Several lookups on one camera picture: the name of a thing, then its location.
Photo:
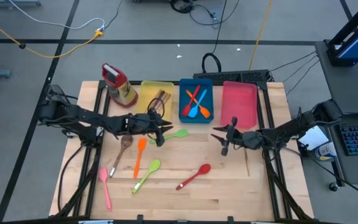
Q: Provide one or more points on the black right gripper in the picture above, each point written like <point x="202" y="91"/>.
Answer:
<point x="244" y="139"/>

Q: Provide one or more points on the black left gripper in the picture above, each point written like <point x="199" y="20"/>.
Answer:
<point x="141" y="124"/>

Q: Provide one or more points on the green silicone spatula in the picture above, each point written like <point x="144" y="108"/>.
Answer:
<point x="180" y="134"/>

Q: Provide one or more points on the short orange silicone spatula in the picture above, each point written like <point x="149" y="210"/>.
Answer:
<point x="205" y="113"/>

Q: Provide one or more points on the blue silicone spatula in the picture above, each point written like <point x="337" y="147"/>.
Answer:
<point x="193" y="112"/>

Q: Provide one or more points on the long orange silicone spatula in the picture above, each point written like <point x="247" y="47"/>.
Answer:
<point x="141" y="144"/>

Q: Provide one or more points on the red silicone spoon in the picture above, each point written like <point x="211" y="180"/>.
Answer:
<point x="204" y="169"/>

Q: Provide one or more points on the gold metal spoon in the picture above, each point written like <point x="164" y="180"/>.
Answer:
<point x="247" y="163"/>

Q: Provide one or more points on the green silicone spoon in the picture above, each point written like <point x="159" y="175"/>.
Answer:
<point x="154" y="165"/>

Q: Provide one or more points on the brown wooden spoon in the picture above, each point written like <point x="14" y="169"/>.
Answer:
<point x="126" y="140"/>

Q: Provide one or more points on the pink silicone spatula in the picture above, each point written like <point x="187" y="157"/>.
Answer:
<point x="103" y="175"/>

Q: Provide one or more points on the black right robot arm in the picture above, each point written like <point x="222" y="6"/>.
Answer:
<point x="291" y="127"/>

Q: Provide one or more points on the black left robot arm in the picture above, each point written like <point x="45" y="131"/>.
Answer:
<point x="85" y="116"/>

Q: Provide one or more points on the pink plastic bin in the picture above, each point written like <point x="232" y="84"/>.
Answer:
<point x="238" y="102"/>

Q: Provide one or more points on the yellow plastic bin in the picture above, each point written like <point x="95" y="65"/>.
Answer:
<point x="148" y="93"/>

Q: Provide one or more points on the blue plastic bin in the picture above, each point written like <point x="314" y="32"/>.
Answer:
<point x="210" y="96"/>

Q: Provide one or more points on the black power strip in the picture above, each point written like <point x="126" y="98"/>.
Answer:
<point x="228" y="76"/>

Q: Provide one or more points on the white paper sheet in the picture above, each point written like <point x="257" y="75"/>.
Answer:
<point x="315" y="138"/>

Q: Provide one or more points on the white and blue can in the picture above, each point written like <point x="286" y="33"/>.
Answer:
<point x="325" y="151"/>

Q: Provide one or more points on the black mesh control box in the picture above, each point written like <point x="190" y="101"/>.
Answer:
<point x="53" y="91"/>

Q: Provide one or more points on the black caster wheel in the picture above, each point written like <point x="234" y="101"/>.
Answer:
<point x="333" y="186"/>

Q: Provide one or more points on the grey equipment cart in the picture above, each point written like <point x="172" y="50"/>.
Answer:
<point x="346" y="87"/>

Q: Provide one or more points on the grey trolley base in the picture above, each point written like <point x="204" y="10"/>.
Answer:
<point x="11" y="3"/>

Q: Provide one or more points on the black aluminium table frame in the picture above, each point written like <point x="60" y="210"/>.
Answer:
<point x="89" y="202"/>

